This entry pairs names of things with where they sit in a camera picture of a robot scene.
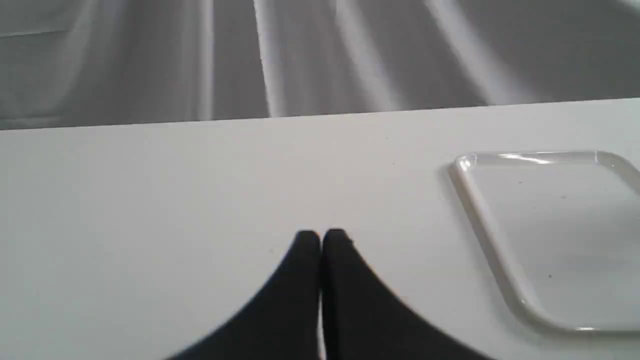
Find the grey backdrop curtain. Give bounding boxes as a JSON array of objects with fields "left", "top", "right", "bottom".
[{"left": 0, "top": 0, "right": 640, "bottom": 130}]

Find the white plastic tray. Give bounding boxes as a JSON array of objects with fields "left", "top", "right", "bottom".
[{"left": 451, "top": 150, "right": 640, "bottom": 335}]

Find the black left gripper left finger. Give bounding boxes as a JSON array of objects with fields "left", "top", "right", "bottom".
[{"left": 173, "top": 230, "right": 322, "bottom": 360}]

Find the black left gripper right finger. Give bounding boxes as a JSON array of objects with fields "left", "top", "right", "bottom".
[{"left": 322, "top": 228, "right": 486, "bottom": 360}]

